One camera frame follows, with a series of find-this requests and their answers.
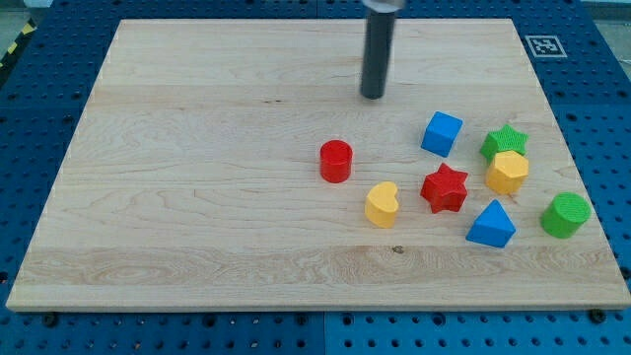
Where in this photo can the yellow heart block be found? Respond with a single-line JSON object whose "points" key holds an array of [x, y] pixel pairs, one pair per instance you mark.
{"points": [[381, 204]]}

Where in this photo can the blue cube block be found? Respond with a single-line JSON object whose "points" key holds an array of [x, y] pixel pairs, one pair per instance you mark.
{"points": [[441, 133]]}

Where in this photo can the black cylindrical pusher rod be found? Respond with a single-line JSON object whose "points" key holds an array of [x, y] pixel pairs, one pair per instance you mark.
{"points": [[377, 46]]}

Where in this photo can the green star block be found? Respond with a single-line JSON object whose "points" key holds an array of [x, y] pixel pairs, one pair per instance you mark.
{"points": [[505, 139]]}

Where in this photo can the yellow hexagon block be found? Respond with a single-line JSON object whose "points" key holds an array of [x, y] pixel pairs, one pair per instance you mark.
{"points": [[507, 172]]}

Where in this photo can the white fiducial marker tag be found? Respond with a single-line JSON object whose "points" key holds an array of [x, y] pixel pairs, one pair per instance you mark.
{"points": [[545, 46]]}

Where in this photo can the red star block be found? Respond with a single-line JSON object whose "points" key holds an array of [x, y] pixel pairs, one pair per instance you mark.
{"points": [[445, 189]]}

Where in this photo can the blue triangle block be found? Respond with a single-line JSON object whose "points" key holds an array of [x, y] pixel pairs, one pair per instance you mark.
{"points": [[493, 227]]}

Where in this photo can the light wooden board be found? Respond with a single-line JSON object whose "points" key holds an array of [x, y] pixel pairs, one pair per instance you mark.
{"points": [[192, 181]]}

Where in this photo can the red cylinder block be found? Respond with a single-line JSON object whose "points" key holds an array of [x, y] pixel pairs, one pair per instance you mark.
{"points": [[335, 163]]}

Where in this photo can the silver rod mount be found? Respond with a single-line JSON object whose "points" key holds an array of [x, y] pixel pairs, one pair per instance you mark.
{"points": [[384, 6]]}

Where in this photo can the green cylinder block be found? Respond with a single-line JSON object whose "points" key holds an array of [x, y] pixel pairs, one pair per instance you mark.
{"points": [[565, 215]]}

